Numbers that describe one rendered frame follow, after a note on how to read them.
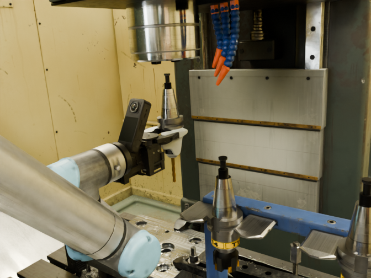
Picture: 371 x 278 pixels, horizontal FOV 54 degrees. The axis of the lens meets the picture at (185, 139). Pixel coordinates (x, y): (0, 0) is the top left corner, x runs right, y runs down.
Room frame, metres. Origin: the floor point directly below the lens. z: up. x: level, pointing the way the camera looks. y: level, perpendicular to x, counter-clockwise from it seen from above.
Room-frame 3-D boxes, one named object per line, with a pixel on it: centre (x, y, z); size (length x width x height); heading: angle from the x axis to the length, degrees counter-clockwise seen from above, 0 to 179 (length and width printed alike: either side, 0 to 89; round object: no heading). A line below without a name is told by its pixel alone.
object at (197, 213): (0.61, -0.02, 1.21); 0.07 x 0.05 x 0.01; 144
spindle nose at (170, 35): (0.86, 0.03, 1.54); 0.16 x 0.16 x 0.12
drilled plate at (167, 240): (0.89, 0.11, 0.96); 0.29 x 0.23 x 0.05; 54
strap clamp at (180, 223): (1.00, 0.00, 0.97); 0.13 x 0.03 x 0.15; 144
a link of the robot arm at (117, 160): (0.69, 0.16, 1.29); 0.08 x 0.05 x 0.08; 54
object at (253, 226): (0.55, -0.10, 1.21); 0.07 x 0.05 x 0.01; 144
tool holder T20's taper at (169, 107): (0.86, 0.03, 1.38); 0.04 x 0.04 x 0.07
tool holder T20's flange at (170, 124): (0.86, 0.03, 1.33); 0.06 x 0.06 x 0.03
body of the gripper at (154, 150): (0.75, 0.11, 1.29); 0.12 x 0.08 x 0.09; 144
